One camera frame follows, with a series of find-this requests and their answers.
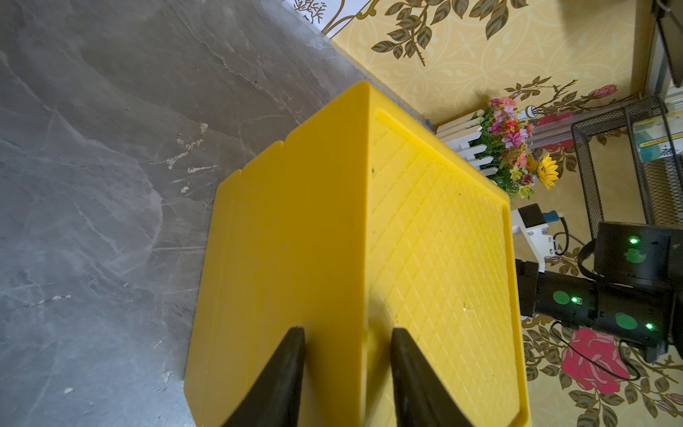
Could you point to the black wire mesh basket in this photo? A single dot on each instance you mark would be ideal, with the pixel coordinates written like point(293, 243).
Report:
point(617, 185)

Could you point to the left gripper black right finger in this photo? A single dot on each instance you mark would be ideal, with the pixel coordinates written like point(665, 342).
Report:
point(420, 398)

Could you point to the flower box white fence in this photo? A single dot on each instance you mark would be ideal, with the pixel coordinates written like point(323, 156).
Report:
point(495, 141)

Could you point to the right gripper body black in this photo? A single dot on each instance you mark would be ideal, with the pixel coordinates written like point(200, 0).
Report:
point(570, 300)

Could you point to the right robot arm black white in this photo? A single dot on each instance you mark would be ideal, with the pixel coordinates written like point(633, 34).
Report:
point(630, 286)

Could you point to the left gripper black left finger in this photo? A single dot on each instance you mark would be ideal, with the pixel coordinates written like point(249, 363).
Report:
point(275, 397)

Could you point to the yellow three-drawer cabinet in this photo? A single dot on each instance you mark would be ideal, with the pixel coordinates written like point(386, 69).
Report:
point(359, 223)

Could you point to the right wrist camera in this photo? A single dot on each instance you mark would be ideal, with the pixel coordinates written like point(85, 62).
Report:
point(534, 225)

